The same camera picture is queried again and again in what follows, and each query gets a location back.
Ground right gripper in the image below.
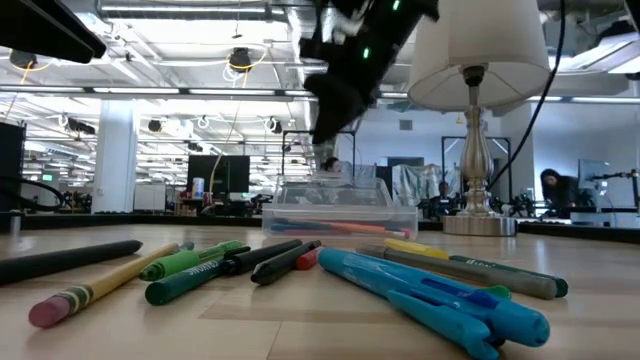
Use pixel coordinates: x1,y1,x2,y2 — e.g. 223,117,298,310
298,12,424,146

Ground clear plastic supply box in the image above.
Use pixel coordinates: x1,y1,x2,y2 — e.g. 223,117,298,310
261,173,420,241

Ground yellow highlighter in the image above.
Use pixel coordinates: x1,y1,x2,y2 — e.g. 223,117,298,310
383,237,451,261

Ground gray marker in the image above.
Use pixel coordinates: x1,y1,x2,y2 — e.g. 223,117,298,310
355,243,559,301

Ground light green marker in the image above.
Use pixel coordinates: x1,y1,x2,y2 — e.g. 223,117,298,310
138,239,246,283

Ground black pencil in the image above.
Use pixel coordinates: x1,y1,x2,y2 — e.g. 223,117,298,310
0,239,144,287

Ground yellow pencil pink eraser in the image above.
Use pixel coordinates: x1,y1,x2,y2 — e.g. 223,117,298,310
28,242,181,330

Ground long ceiling light bar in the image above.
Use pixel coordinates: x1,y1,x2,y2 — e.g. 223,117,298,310
0,84,410,100

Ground translucent plastic sheet cover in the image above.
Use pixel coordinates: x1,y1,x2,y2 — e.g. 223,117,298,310
392,163,464,222

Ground black monitor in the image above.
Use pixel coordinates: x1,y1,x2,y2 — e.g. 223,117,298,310
187,154,250,201

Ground white column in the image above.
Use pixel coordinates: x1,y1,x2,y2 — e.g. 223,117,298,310
92,99,137,215

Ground white shade table lamp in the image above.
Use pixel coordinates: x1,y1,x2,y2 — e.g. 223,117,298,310
407,0,551,237

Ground short red marker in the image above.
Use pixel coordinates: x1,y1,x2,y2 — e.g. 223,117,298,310
295,245,325,272

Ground teal highlighter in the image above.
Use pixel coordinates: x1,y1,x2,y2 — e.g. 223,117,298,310
317,247,552,360

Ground background black robot rig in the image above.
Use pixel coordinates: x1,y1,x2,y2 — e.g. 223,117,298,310
414,192,559,219

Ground bright computer monitor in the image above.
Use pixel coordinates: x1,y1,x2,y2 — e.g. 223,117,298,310
578,158,612,194

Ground black ceiling camera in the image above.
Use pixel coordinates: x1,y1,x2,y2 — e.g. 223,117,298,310
228,47,253,74
8,48,39,70

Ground blue handled scissors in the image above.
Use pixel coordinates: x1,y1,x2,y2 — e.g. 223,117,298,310
268,222,354,237

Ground black cable loop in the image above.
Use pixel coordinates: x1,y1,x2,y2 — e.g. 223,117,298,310
0,175,65,211

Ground black frame stand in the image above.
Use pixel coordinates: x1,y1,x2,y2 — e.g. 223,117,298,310
439,135,513,201

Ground silver metal post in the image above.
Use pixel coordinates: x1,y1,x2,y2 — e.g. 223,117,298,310
7,209,24,239

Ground black aluminium table frame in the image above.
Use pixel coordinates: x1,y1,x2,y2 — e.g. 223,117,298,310
0,211,640,245

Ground right arm supply cable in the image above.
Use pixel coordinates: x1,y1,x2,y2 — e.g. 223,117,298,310
487,0,567,194

